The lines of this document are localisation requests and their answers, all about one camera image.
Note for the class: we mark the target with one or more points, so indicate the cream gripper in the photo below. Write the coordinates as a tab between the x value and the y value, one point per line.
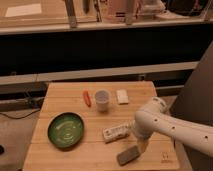
142	145

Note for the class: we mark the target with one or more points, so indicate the white plastic bottle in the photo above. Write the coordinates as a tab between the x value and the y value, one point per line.
116	132

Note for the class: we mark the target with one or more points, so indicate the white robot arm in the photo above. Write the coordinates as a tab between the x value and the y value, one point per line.
151	117

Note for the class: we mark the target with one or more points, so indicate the white ceramic cup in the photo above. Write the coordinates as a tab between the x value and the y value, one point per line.
102	100

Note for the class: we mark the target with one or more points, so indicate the green ceramic bowl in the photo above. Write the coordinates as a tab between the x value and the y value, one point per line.
66	130

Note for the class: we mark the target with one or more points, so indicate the white rectangular block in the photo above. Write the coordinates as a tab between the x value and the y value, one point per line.
122	96

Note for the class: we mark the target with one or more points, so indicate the orange carrot toy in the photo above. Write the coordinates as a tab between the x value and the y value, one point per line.
86	98

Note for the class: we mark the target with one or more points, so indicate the grey metal post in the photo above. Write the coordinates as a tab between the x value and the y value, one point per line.
71	13

